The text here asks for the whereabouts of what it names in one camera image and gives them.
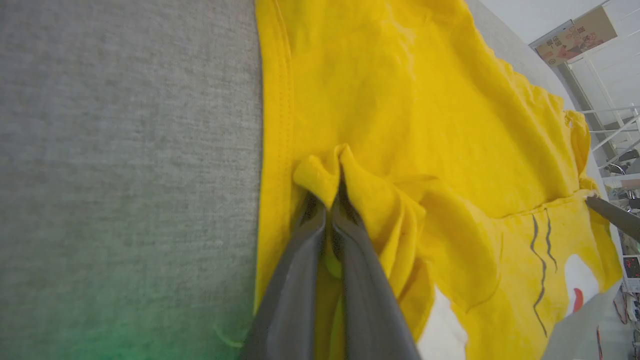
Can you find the cardboard box on shelf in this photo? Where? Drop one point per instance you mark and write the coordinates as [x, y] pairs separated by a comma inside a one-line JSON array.
[[575, 37]]

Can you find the device with red display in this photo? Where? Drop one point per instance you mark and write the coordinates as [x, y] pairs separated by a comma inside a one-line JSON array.
[[632, 272]]

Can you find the white metal railing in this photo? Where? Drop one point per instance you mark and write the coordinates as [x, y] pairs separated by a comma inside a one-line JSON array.
[[615, 125]]

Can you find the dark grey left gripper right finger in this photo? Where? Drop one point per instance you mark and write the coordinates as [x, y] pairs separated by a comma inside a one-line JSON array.
[[367, 300]]

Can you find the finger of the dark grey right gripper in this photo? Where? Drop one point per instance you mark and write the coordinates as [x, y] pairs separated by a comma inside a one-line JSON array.
[[617, 217]]

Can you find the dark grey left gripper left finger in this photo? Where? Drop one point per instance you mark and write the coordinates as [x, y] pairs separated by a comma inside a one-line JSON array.
[[295, 290]]

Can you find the grey fabric sofa cushion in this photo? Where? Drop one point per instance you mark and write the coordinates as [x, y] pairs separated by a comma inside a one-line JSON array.
[[125, 150]]

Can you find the yellow printed t-shirt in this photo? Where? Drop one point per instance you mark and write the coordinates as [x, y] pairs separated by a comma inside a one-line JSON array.
[[400, 100]]

